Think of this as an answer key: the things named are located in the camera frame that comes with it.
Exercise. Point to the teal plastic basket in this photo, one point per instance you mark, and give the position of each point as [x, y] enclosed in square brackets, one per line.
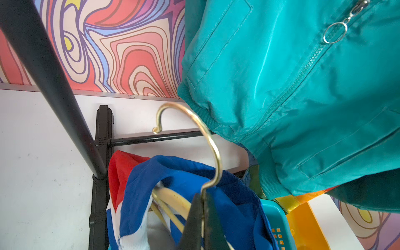
[279, 225]

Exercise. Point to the blue white red jacket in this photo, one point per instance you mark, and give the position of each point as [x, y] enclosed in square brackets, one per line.
[132, 226]

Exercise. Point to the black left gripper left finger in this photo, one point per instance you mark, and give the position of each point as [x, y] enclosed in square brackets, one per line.
[191, 238]

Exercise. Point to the teal green jacket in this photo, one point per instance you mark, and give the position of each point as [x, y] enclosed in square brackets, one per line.
[310, 88]

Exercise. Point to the multicolour patchwork jacket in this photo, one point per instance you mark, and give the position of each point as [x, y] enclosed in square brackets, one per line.
[252, 180]

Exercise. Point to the yellow plastic tray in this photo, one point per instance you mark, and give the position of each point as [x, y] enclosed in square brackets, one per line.
[303, 224]

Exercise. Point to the black clothes rack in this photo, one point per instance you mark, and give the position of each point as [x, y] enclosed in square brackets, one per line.
[24, 29]

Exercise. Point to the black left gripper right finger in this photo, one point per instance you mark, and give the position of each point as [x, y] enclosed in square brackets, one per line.
[214, 238]

